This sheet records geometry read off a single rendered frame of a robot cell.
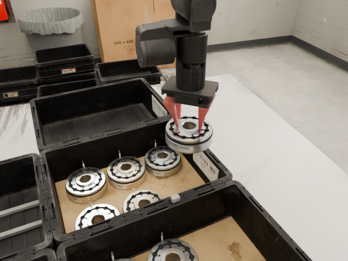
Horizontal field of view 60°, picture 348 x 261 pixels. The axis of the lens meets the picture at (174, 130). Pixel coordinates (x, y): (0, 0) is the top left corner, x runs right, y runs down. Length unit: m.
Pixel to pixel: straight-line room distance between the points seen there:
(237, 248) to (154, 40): 0.47
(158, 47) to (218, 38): 3.56
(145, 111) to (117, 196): 0.43
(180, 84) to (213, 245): 0.36
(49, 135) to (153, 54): 0.64
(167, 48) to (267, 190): 0.65
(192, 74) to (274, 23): 3.91
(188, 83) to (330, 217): 0.64
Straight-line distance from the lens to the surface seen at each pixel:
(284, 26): 4.56
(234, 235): 0.73
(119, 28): 3.42
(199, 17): 0.51
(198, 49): 0.55
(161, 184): 0.83
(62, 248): 0.62
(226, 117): 1.35
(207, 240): 0.72
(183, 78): 0.57
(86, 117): 1.13
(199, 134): 0.63
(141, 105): 1.17
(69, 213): 0.80
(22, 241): 0.79
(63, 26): 2.95
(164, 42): 0.53
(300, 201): 1.04
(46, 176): 0.76
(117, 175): 0.82
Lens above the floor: 1.42
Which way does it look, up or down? 35 degrees down
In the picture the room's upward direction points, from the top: straight up
